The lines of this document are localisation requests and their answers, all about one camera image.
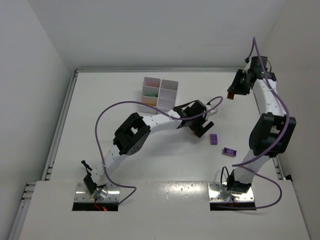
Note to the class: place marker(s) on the metal base plate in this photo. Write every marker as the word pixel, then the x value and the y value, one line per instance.
pixel 108 194
pixel 219 194

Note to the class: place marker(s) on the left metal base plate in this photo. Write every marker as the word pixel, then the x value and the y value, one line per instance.
pixel 108 194

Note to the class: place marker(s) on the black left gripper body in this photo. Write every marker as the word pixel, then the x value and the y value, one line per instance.
pixel 202 124

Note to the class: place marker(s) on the brown lego brick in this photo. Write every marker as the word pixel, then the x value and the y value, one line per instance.
pixel 230 95

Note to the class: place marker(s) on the purple long lego brick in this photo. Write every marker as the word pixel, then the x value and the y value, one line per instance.
pixel 229 152

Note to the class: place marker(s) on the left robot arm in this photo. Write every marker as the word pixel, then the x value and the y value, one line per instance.
pixel 131 135

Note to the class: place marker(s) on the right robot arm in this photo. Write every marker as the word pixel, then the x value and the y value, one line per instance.
pixel 274 128

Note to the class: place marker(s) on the purple square lego brick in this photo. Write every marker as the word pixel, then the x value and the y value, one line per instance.
pixel 213 139

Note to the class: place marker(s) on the yellow lego brick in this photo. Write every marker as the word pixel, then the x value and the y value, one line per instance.
pixel 151 103

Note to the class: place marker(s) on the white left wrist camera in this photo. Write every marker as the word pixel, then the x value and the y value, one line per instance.
pixel 210 111

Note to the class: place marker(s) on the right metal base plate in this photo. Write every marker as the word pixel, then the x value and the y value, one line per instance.
pixel 219 194

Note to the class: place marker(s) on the white compartment container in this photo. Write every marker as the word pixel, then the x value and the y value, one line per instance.
pixel 165 89

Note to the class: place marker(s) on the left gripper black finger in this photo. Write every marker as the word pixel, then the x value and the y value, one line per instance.
pixel 198 132
pixel 208 126

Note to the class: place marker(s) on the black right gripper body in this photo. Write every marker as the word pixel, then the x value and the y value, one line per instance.
pixel 236 86

